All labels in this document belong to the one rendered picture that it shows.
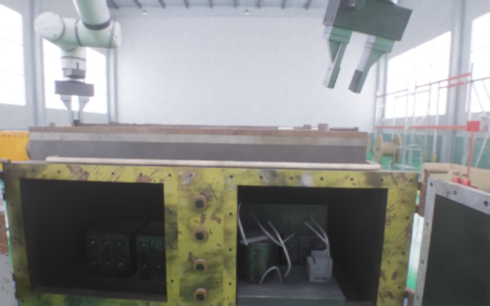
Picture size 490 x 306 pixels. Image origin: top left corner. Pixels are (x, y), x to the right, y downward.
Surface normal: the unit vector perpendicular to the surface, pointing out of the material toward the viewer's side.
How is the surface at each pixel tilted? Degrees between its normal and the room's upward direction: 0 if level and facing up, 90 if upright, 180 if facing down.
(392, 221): 90
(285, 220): 90
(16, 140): 90
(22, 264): 90
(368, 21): 113
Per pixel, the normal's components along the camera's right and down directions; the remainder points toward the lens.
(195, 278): -0.04, 0.10
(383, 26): 0.07, 0.49
